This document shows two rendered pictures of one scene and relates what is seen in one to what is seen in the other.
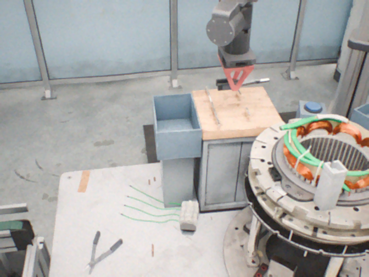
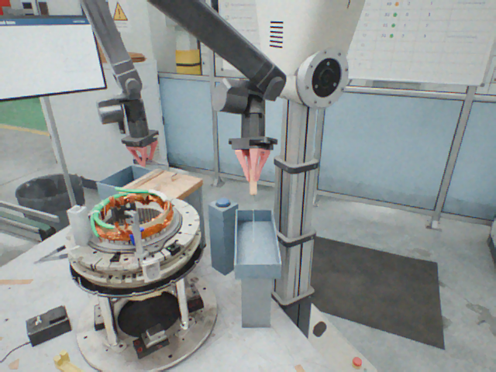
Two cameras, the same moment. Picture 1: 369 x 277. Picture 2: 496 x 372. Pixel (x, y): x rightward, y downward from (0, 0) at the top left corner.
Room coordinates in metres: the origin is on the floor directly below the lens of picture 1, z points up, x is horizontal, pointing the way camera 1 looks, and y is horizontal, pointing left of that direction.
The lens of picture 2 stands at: (0.11, -0.94, 1.58)
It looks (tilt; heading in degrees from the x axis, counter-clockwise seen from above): 26 degrees down; 32
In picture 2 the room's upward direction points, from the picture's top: straight up
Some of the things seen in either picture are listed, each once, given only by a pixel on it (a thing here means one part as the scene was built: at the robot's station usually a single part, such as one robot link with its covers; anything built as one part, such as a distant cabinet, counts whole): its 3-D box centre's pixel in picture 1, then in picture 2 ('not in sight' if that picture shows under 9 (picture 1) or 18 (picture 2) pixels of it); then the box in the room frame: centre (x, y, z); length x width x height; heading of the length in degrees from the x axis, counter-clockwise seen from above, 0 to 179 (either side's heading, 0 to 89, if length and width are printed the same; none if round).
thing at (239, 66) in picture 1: (234, 70); (142, 151); (0.79, -0.12, 1.19); 0.07 x 0.07 x 0.09; 8
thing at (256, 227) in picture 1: (256, 227); not in sight; (0.58, -0.17, 0.91); 0.02 x 0.02 x 0.21
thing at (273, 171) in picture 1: (274, 173); not in sight; (0.55, -0.18, 1.10); 0.03 x 0.01 x 0.01; 11
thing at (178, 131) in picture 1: (175, 155); (132, 211); (0.82, 0.01, 0.92); 0.17 x 0.11 x 0.28; 7
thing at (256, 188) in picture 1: (256, 177); not in sight; (0.59, -0.16, 1.05); 0.09 x 0.04 x 0.01; 11
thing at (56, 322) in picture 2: not in sight; (48, 324); (0.40, -0.10, 0.81); 0.10 x 0.06 x 0.06; 156
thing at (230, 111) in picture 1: (235, 111); (162, 187); (0.84, -0.14, 1.05); 0.20 x 0.19 x 0.02; 97
